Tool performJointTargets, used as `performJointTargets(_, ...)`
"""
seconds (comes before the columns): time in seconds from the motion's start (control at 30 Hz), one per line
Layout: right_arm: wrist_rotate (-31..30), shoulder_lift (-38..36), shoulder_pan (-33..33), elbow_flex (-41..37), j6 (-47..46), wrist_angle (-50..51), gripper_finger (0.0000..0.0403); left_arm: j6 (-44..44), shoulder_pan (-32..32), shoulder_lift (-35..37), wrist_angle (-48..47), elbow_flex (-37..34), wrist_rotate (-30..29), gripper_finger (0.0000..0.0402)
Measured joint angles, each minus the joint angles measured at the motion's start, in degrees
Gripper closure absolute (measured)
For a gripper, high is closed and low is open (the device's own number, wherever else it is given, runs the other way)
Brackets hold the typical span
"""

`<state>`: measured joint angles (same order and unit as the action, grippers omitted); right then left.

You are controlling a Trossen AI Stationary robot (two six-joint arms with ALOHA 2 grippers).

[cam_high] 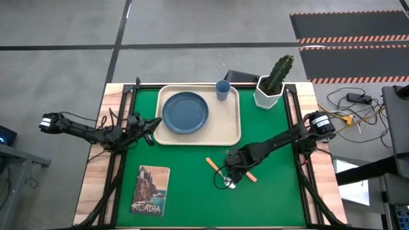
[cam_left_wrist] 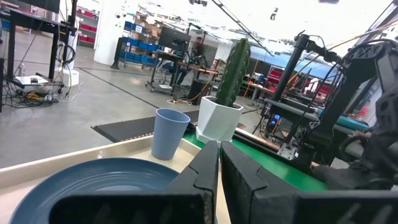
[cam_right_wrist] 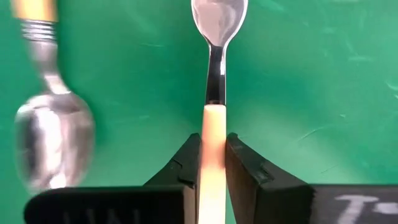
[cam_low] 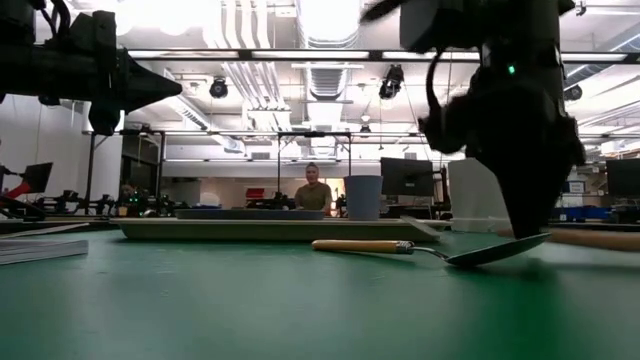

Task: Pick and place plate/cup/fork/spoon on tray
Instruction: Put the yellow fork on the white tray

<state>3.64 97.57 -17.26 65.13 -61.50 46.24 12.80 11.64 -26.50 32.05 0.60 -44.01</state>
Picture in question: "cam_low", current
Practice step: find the Acadia picture book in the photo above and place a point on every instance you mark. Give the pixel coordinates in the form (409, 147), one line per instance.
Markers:
(40, 250)

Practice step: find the white faceted plant pot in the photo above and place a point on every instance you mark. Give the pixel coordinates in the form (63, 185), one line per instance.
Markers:
(472, 200)

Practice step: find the blue cup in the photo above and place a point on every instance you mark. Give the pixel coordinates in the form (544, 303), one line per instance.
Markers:
(363, 197)

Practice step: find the person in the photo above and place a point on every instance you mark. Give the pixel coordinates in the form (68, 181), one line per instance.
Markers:
(313, 196)

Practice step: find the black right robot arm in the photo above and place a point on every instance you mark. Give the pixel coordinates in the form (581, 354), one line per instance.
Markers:
(450, 25)

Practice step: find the beige plastic tray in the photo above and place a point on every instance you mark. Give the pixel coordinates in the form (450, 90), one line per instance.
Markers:
(270, 230)

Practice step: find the black ceiling spotlight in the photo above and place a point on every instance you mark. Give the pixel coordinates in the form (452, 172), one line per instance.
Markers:
(573, 93)
(391, 84)
(218, 89)

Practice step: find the blue storage bins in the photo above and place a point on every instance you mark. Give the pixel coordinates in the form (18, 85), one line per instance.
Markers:
(580, 213)

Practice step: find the ribbed ventilation duct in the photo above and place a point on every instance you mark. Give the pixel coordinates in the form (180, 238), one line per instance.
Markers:
(325, 82)

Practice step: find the overhead light bar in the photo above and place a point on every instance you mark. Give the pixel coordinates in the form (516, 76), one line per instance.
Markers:
(245, 54)

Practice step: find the green table mat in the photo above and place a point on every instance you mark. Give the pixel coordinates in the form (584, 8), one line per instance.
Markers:
(300, 310)

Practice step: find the red box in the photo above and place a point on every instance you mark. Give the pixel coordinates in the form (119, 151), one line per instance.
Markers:
(255, 193)

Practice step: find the black computer monitor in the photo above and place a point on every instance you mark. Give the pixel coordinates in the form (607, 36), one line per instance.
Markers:
(406, 176)
(624, 177)
(38, 177)

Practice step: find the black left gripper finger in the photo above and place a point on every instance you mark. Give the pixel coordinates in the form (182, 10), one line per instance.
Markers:
(145, 96)
(145, 75)

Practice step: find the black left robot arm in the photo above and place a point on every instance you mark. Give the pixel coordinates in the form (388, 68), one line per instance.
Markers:
(15, 70)

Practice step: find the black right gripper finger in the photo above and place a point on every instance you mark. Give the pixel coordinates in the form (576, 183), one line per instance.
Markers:
(545, 190)
(510, 190)

